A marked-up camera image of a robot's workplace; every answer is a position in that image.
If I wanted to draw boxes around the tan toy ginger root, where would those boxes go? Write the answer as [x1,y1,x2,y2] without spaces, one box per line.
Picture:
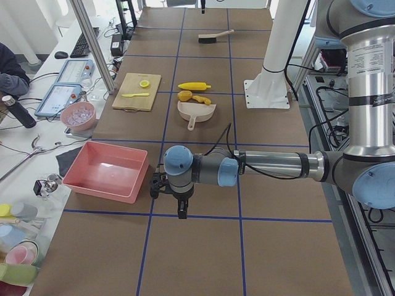
[192,95,212,105]

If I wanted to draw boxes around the yellow toy corn cob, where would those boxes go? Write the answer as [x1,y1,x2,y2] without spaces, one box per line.
[178,82,212,91]

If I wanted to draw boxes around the black water bottle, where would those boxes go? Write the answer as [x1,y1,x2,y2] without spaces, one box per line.
[2,95,36,128]

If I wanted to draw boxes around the dark grey cloth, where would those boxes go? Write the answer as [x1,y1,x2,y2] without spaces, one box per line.
[56,147,81,177]

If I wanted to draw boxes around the metal pliers tool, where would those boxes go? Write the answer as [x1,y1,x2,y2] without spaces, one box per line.
[1,134,60,182]

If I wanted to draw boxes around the grey plastic cup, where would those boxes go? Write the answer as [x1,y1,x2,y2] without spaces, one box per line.
[10,202,38,222]

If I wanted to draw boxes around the aluminium frame post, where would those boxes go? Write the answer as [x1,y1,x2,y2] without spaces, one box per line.
[70,0,115,94]

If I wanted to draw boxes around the beige plastic dustpan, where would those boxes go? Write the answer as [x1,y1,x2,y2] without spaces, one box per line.
[177,101,217,131]

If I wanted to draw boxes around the green plastic cup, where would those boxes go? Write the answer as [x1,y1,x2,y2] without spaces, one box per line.
[1,263,38,287]

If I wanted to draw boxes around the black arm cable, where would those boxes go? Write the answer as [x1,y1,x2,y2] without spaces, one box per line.
[204,122,305,180]

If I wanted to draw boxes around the beige hand brush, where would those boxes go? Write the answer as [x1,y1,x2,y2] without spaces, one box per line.
[198,30,234,44]

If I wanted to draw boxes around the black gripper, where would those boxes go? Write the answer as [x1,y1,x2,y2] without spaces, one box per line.
[149,165,188,219]

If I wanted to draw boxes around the black power adapter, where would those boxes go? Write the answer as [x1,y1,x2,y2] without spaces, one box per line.
[110,34,124,57]

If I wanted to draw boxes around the teach pendant tablet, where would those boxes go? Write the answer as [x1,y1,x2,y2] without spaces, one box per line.
[56,59,94,84]
[35,83,82,118]

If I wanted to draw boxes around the black keyboard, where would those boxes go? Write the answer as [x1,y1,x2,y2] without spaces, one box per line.
[69,33,90,58]

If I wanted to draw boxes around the lower teach pendant tablet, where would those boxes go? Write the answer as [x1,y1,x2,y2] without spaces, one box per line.
[35,83,82,118]

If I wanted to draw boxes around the light blue plastic cup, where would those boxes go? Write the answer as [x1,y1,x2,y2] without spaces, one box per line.
[0,224,27,248]

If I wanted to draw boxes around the yellow plastic knife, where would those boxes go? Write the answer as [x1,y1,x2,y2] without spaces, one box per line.
[121,92,150,98]

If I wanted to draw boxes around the brown toy potato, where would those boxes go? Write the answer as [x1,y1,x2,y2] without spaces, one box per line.
[177,90,193,102]

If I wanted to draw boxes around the black computer mouse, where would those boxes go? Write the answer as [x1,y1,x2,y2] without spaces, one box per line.
[54,51,69,59]

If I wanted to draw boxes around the upper teach pendant tablet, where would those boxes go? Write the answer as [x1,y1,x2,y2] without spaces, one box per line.
[56,59,94,84]

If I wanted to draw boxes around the yellow plastic cup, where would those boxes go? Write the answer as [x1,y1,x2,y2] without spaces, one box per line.
[0,203,14,218]

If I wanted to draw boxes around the pink bowl with clear pieces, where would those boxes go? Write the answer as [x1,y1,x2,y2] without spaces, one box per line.
[60,101,96,131]

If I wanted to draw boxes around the pink plastic cup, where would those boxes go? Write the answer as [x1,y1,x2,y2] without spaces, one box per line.
[5,242,38,265]

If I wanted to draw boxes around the pink plastic bin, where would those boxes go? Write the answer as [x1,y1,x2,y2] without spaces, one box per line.
[63,141,149,204]

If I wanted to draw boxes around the person in dark jacket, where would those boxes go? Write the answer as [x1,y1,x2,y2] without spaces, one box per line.
[1,43,30,99]

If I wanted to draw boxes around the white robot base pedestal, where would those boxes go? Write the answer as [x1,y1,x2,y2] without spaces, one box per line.
[244,0,310,109]

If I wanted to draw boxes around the bamboo cutting board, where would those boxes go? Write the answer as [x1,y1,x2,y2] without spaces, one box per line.
[112,73,162,112]

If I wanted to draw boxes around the yellow lemon slice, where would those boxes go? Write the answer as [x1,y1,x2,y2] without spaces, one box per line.
[139,80,150,88]

